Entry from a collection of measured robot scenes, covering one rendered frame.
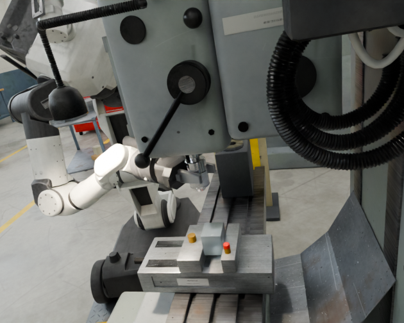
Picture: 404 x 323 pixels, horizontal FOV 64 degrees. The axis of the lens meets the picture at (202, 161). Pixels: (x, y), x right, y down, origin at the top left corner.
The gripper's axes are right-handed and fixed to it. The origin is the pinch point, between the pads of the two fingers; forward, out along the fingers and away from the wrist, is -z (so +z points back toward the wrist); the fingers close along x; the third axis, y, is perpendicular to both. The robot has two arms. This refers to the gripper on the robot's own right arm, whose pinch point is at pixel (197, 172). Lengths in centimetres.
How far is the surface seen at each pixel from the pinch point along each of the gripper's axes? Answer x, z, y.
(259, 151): 157, 69, 70
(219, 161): 37.2, 20.6, 17.3
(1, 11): 477, 1051, -148
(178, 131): -8.7, -4.9, -13.4
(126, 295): -4, 40, 53
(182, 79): -10.2, -9.4, -23.2
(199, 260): -5.2, 0.4, 21.9
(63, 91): -14.5, 18.4, -22.9
